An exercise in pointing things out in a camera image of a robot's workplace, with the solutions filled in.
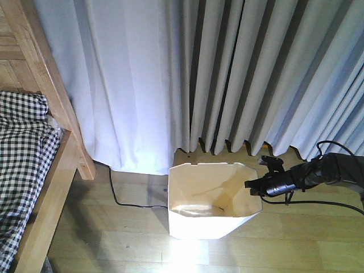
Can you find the grey pleated curtain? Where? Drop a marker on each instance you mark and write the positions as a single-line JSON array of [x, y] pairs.
[[146, 78]]

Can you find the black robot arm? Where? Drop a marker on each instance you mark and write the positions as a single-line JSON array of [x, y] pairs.
[[332, 169]]

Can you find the wooden bed frame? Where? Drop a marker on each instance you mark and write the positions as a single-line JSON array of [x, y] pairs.
[[28, 67]]

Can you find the black white checkered bedding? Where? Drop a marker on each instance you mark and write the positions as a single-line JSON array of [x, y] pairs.
[[28, 146]]

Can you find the white trash bin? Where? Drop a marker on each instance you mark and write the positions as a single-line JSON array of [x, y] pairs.
[[209, 200]]

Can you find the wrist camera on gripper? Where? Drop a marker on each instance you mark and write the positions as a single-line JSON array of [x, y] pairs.
[[272, 163]]

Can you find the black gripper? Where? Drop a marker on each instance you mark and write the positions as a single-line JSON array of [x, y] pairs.
[[272, 185]]

